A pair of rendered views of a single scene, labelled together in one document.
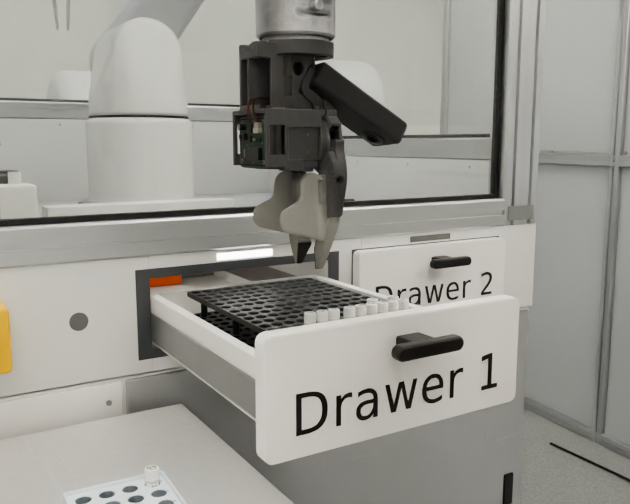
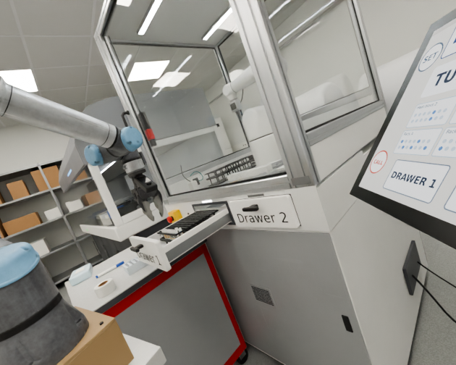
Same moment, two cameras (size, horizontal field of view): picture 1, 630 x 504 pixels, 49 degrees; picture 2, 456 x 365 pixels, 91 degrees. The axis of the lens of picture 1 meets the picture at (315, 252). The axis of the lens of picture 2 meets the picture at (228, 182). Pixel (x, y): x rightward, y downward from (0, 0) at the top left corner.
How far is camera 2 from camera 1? 1.29 m
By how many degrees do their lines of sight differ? 80
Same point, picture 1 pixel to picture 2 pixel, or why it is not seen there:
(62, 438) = not seen: hidden behind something
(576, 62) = not seen: outside the picture
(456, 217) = (265, 186)
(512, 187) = (292, 167)
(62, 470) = not seen: hidden behind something
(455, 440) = (300, 282)
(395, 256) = (239, 203)
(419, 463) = (284, 283)
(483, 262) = (278, 207)
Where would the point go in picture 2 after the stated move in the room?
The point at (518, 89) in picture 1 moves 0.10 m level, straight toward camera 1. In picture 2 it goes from (274, 116) to (242, 129)
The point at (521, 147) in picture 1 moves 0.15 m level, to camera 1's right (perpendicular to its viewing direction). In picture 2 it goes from (287, 146) to (318, 140)
